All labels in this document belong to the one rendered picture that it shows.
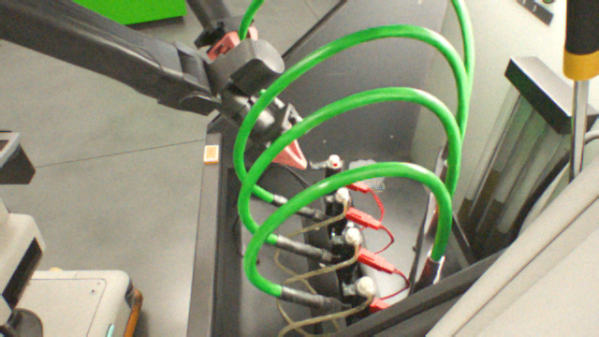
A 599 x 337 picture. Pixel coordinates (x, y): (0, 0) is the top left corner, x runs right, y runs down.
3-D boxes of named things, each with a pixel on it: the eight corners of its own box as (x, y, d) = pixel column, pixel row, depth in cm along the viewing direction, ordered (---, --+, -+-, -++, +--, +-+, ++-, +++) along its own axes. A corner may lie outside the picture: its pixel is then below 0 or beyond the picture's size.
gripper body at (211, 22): (257, 21, 72) (234, -15, 72) (218, 30, 65) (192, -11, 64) (237, 43, 77) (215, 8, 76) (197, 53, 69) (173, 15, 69)
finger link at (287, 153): (313, 173, 67) (272, 136, 63) (282, 191, 70) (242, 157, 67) (317, 148, 72) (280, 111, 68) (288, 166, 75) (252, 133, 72)
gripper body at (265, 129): (290, 132, 62) (255, 99, 59) (247, 162, 67) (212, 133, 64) (297, 109, 67) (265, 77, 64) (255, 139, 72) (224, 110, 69)
